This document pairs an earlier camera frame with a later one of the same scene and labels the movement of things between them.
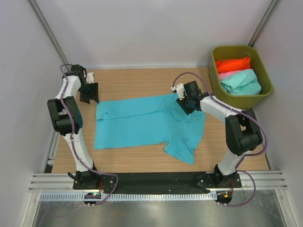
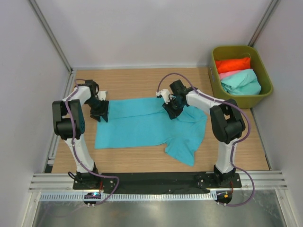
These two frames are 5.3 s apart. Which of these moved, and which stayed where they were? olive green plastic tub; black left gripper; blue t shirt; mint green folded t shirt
Moved: black left gripper
Stayed: blue t shirt; mint green folded t shirt; olive green plastic tub
